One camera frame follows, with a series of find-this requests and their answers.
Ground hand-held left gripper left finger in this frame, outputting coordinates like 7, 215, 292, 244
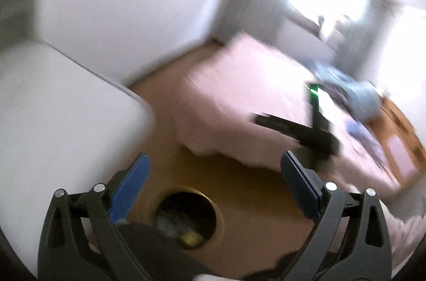
38, 152, 151, 281

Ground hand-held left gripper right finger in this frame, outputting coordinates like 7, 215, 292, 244
280, 151, 392, 281

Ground yellow snack bag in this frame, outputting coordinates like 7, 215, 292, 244
180, 229, 204, 246

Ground round waste bin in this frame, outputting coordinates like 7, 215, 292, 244
146, 187, 226, 250

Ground white cabinet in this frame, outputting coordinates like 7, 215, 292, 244
0, 41, 157, 270

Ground light blue cloth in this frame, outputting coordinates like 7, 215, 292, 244
312, 62, 383, 122

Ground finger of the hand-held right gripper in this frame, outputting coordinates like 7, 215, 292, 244
253, 113, 308, 139

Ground wooden headboard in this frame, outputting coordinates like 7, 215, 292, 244
365, 94, 426, 182

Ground bed with pink sheet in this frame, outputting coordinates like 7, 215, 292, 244
176, 31, 416, 196

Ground dark blue patterned cloth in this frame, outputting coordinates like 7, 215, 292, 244
345, 121, 387, 166

